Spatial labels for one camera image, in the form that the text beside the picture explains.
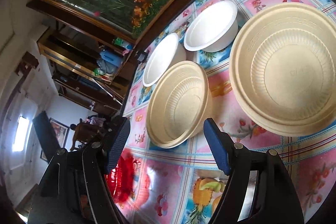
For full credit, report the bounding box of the small beige ribbed bowl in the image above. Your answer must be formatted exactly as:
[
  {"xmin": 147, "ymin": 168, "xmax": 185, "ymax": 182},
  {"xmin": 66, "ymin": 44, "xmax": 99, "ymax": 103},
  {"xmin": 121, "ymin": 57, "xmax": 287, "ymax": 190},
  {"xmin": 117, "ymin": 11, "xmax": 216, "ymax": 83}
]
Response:
[{"xmin": 146, "ymin": 61, "xmax": 213, "ymax": 149}]

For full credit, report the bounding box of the large beige ribbed bowl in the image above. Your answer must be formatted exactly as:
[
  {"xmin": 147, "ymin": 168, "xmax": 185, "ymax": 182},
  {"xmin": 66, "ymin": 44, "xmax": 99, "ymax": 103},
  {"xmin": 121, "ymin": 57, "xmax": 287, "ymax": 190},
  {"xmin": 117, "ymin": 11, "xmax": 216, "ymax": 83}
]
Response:
[{"xmin": 229, "ymin": 3, "xmax": 335, "ymax": 136}]

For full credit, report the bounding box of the large white foam bowl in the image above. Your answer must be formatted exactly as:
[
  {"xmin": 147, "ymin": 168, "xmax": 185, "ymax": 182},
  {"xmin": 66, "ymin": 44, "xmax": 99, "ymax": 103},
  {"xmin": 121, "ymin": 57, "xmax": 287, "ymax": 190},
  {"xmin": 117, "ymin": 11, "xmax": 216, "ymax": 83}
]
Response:
[{"xmin": 142, "ymin": 33, "xmax": 186, "ymax": 87}]

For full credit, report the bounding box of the small white foam bowl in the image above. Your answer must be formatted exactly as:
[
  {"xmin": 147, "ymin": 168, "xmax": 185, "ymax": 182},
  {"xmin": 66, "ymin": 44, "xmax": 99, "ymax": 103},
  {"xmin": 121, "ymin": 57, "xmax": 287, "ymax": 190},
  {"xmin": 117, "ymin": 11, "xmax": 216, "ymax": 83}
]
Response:
[{"xmin": 183, "ymin": 1, "xmax": 238, "ymax": 53}]

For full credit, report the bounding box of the colourful floral tablecloth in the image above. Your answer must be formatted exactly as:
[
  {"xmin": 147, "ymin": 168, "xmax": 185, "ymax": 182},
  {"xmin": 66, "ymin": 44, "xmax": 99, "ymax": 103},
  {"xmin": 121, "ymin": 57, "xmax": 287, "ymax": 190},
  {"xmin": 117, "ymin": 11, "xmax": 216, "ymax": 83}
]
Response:
[{"xmin": 117, "ymin": 0, "xmax": 335, "ymax": 223}]

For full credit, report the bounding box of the framed wall picture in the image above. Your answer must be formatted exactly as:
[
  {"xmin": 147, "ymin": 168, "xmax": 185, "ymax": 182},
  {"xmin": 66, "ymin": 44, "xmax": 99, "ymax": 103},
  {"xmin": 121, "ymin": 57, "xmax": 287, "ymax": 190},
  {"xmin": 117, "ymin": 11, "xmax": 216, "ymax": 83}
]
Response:
[{"xmin": 50, "ymin": 118, "xmax": 70, "ymax": 148}]

